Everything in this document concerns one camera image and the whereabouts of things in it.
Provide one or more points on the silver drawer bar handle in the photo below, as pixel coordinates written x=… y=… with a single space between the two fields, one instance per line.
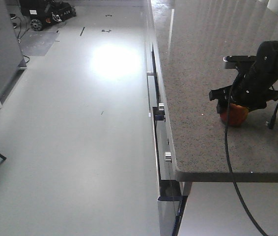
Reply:
x=150 y=79

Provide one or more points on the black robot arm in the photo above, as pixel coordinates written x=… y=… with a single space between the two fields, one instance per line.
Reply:
x=256 y=82

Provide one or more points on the grey speckled kitchen counter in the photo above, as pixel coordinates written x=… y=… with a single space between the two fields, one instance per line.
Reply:
x=192 y=37

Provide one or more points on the silver drawer knob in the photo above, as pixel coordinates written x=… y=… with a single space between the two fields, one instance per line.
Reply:
x=168 y=157
x=161 y=109

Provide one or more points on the black white sneaker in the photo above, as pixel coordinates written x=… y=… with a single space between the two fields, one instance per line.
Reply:
x=13 y=17

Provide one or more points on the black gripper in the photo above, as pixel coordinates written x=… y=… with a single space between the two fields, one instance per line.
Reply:
x=255 y=85

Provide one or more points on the black wheeled mobile robot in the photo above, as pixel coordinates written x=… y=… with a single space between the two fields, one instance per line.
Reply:
x=43 y=13

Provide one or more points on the silver upper drawer knob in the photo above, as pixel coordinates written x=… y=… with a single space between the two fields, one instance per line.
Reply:
x=161 y=109

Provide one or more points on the red yellow apple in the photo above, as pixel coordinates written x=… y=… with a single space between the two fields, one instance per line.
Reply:
x=237 y=115

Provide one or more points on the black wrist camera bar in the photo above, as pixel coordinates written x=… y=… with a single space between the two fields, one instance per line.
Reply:
x=230 y=62

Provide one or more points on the silver lower drawer knob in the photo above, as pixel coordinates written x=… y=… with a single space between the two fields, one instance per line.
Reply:
x=168 y=157

